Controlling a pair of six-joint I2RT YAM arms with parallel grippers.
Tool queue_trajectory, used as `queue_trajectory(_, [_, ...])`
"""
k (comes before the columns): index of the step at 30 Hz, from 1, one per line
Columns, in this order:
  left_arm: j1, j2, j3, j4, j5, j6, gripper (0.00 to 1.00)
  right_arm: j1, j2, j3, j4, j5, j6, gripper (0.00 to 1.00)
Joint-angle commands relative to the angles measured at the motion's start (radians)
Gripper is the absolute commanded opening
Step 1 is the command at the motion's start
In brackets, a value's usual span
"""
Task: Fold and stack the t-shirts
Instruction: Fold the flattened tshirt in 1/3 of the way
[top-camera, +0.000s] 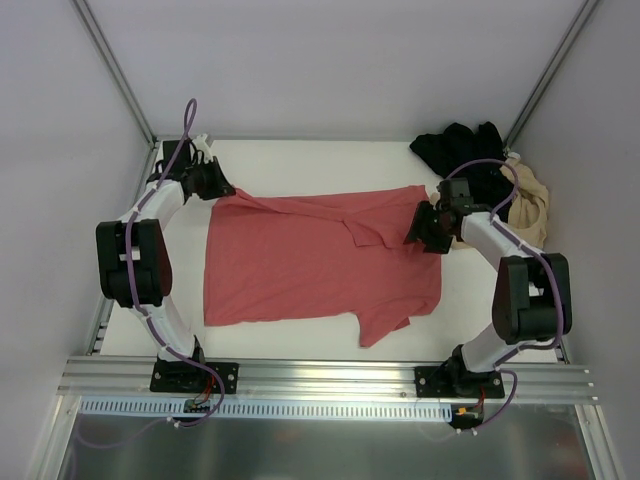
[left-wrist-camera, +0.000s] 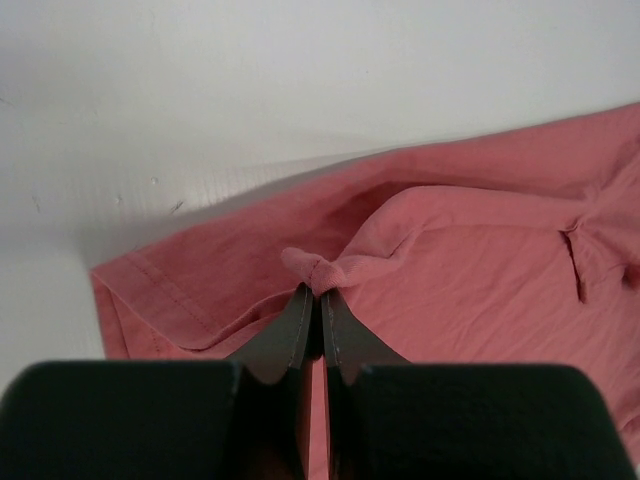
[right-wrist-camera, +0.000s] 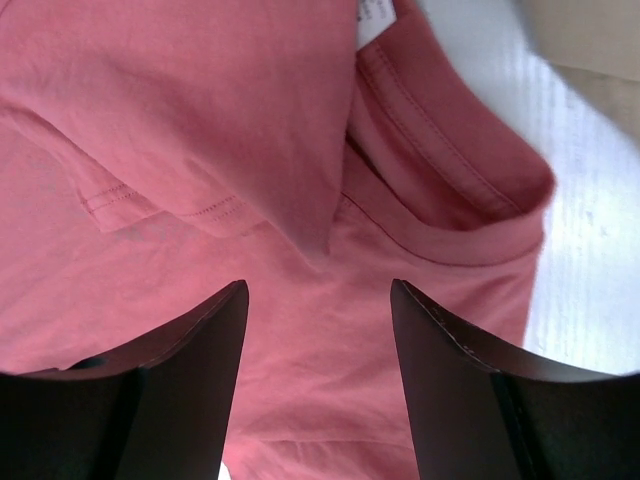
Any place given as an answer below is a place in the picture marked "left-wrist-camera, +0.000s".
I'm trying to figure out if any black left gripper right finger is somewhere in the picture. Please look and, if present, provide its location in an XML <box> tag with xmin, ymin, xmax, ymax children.
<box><xmin>319</xmin><ymin>290</ymin><xmax>635</xmax><ymax>479</ymax></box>

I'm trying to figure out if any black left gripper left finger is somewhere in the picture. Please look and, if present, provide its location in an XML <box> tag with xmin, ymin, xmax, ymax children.
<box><xmin>1</xmin><ymin>286</ymin><xmax>314</xmax><ymax>479</ymax></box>

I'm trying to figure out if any pink t shirt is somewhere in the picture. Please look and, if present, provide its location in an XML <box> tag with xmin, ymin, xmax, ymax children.
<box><xmin>91</xmin><ymin>104</ymin><xmax>639</xmax><ymax>479</ymax></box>

